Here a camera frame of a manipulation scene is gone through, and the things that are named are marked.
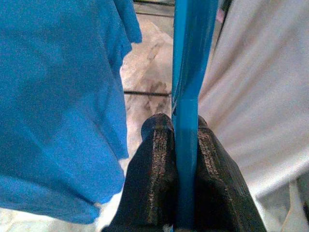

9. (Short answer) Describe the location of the white shirt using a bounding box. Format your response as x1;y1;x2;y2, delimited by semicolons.
197;0;309;201

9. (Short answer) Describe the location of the blue plastic hanger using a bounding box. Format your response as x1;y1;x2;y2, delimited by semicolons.
170;0;221;232

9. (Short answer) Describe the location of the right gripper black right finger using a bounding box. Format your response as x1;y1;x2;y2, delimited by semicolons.
193;115;267;232

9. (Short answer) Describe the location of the blue t-shirt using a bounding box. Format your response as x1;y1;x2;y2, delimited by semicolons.
0;0;143;225

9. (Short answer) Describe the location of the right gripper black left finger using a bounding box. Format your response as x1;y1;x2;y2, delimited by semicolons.
101;113;179;232

